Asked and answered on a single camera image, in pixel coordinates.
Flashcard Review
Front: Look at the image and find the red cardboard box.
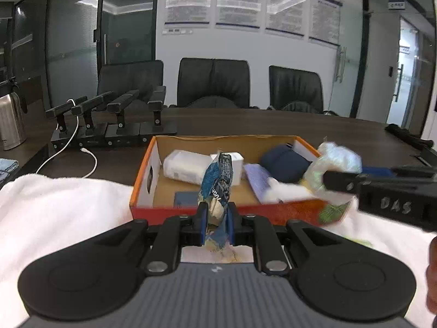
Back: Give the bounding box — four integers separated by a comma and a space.
129, 135, 352, 228

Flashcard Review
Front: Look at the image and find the iridescent clear plastic bag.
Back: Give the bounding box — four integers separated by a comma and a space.
303, 142, 362, 200

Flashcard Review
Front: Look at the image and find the white power adapter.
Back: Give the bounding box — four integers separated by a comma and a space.
210, 153, 244, 186

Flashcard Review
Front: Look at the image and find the white plastic wipes packet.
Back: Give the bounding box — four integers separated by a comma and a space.
163, 150, 212, 182

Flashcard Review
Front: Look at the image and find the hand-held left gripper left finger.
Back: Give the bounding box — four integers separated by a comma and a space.
92, 202, 209, 276

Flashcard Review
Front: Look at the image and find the white towel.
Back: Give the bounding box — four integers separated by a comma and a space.
0, 174, 437, 328

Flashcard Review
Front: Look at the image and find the blue snack packet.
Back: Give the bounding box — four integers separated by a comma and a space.
198, 152, 235, 250

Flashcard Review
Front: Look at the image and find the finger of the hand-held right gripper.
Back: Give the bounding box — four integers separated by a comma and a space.
323, 170, 369, 195
362, 166, 437, 178

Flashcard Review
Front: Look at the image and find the small dark blue card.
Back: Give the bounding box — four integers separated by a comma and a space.
174, 191, 200, 209

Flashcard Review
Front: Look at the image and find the white cable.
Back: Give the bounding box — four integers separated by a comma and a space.
36, 99, 98, 178

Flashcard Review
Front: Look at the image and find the navy zip case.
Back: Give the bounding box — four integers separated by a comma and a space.
259, 143, 318, 183

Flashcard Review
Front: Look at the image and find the steel thermos jug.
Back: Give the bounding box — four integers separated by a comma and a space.
0, 77, 28, 151

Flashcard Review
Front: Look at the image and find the white wall poster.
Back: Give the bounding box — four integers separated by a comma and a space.
309, 0, 343, 46
265, 0, 307, 38
215, 0, 263, 32
164, 0, 211, 30

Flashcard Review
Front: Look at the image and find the black office chair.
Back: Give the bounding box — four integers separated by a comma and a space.
177, 58, 251, 108
268, 66, 324, 113
97, 60, 164, 108

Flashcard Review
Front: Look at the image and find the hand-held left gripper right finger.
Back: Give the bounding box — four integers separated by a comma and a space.
227, 202, 342, 277

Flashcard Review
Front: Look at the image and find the person's right hand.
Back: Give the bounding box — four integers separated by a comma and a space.
427, 236, 437, 315

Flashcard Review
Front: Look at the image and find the light blue cloth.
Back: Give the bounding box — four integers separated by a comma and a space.
0, 158, 19, 181

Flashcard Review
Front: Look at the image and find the white and yellow plush sheep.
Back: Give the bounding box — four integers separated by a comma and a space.
268, 177, 328, 203

